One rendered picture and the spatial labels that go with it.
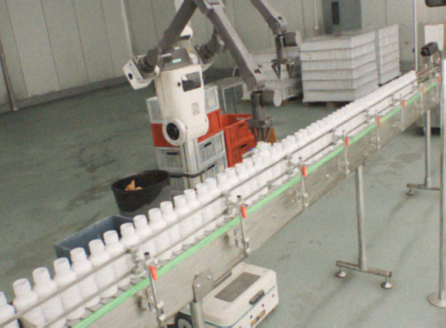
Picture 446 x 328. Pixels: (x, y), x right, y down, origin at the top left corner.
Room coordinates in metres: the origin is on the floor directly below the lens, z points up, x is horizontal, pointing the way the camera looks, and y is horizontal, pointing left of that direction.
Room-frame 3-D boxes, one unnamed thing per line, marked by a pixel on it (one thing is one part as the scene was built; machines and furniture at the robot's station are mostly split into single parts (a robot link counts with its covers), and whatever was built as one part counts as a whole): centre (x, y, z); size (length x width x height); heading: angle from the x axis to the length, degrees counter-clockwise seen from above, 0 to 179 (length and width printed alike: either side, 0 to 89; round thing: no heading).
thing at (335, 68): (8.55, -2.18, 0.59); 1.24 x 1.03 x 1.17; 143
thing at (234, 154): (4.97, 0.00, 0.33); 0.61 x 0.41 x 0.22; 144
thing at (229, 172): (1.70, 0.01, 1.08); 0.06 x 0.06 x 0.17
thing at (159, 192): (3.37, 0.69, 0.32); 0.45 x 0.45 x 0.64
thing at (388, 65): (9.85, -3.10, 0.59); 1.25 x 1.03 x 1.17; 142
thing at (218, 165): (4.36, 0.36, 0.33); 0.61 x 0.41 x 0.22; 147
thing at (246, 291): (2.47, 0.21, 0.24); 0.68 x 0.53 x 0.41; 51
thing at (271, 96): (1.86, -0.17, 1.42); 0.12 x 0.09 x 0.12; 50
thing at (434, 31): (5.53, -2.54, 1.22); 0.23 x 0.03 x 0.32; 51
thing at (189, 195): (1.52, 0.16, 1.08); 0.06 x 0.06 x 0.17
